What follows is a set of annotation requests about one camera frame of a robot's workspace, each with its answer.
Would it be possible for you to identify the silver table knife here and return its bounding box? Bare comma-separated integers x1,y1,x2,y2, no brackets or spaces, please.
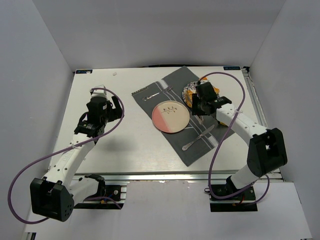
182,124,215,151

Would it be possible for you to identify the aluminium table rail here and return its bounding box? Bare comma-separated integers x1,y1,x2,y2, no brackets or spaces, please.
72,170,284,182
241,66,269,128

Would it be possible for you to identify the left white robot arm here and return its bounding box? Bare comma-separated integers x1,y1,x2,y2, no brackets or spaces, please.
30,95,123,222

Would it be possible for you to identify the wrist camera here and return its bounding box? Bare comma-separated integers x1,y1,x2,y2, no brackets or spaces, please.
90,84,107,99
196,82,218,102

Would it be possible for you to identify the aluminium table rail right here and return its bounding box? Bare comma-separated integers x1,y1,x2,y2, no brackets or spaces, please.
241,66,269,128

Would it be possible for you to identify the aluminium table rail front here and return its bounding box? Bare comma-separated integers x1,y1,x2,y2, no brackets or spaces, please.
72,170,284,182

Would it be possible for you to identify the blue table label right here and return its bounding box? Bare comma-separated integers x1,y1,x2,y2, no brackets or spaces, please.
223,66,241,71

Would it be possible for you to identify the silver fork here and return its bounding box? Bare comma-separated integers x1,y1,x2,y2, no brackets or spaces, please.
142,86,172,101

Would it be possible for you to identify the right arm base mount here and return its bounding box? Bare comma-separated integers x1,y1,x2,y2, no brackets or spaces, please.
204,186,258,213

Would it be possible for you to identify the grey striped cloth placemat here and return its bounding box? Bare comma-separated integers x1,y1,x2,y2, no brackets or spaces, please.
131,66,228,167

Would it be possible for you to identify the blue table label left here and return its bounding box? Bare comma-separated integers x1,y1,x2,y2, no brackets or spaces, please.
75,69,93,74

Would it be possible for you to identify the blue floral patterned plate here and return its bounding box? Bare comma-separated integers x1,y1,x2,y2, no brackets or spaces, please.
181,80,198,109

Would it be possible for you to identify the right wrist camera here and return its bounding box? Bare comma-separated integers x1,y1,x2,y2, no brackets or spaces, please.
196,82,218,102

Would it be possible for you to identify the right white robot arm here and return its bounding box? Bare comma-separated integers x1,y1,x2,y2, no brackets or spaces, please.
192,93,288,200

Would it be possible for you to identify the pink and cream plate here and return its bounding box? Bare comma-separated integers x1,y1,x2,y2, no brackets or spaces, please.
151,100,190,134

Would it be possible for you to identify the blue table label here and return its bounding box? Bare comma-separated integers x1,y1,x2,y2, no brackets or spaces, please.
75,69,93,74
223,66,241,71

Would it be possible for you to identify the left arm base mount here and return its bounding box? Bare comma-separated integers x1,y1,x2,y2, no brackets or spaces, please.
69,174,126,210

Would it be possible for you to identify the long croissant bread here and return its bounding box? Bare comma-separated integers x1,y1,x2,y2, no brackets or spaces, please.
213,87,220,94

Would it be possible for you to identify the striped oblong bread roll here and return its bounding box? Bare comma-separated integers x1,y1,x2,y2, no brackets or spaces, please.
185,91,194,108

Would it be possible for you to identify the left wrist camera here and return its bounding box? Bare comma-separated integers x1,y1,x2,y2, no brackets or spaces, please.
90,84,107,99

